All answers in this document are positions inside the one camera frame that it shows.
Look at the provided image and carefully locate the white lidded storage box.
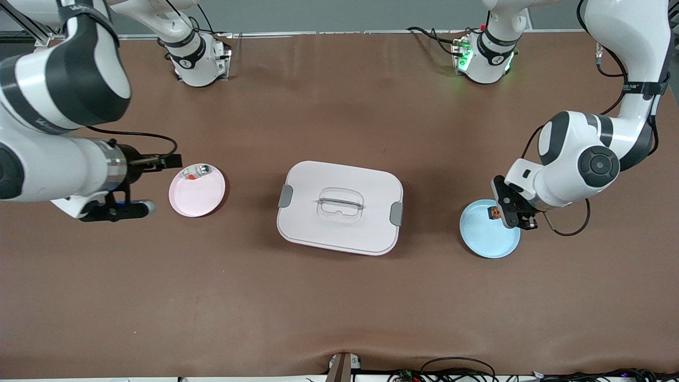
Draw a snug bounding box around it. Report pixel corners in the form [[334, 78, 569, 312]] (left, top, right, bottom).
[[276, 160, 404, 257]]

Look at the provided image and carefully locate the light blue round plate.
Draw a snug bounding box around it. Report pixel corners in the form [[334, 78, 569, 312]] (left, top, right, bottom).
[[459, 199, 521, 259]]

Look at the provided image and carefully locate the pink round plate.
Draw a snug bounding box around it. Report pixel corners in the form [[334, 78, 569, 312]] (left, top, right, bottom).
[[169, 163, 227, 218]]

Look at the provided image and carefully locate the brown table cover sheet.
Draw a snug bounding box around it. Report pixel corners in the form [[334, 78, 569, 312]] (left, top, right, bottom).
[[0, 32, 679, 378]]

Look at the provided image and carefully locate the black right base cable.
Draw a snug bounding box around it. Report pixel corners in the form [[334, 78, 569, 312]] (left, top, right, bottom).
[[180, 5, 234, 38]]

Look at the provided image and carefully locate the black base cable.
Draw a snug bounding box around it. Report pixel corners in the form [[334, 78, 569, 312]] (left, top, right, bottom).
[[180, 5, 234, 38], [406, 24, 468, 59]]

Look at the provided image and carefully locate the aluminium frame profile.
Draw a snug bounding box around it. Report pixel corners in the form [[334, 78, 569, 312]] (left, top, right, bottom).
[[0, 13, 67, 49]]

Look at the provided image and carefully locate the black looped cable bundle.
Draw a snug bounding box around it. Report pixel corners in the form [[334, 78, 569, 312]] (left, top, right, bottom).
[[386, 357, 498, 382]]

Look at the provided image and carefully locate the black left base cable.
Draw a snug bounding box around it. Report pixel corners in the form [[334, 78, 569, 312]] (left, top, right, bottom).
[[406, 24, 468, 59]]

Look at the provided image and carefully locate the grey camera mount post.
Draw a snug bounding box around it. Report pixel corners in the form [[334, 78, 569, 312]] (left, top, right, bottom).
[[325, 351, 362, 382]]

